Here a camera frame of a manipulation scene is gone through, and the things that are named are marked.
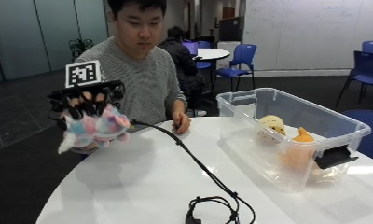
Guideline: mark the purple laptop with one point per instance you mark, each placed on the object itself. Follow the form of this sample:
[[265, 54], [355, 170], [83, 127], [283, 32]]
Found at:
[[191, 47]]

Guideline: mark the orange plush toy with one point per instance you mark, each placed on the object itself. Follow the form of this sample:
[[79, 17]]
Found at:
[[300, 149]]

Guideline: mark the pastel plush toy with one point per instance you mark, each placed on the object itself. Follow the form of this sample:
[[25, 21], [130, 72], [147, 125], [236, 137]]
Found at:
[[99, 127]]

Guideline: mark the round white table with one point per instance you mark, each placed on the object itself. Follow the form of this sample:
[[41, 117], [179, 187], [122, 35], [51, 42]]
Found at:
[[214, 53]]

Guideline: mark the yellow plush toy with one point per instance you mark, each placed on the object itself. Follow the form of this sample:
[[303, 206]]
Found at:
[[272, 124]]

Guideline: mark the green potted plant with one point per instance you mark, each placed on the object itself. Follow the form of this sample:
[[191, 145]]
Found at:
[[79, 46]]

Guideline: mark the dark cabinet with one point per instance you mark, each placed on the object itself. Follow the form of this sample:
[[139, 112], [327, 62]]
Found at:
[[231, 29]]

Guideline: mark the the person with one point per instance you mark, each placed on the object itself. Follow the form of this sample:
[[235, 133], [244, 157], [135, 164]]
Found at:
[[146, 77]]

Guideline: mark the white marker cube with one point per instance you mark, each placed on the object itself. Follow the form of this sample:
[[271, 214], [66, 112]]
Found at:
[[83, 74]]

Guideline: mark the clear plastic storage bin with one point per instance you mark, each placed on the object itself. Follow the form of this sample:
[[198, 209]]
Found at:
[[277, 104]]

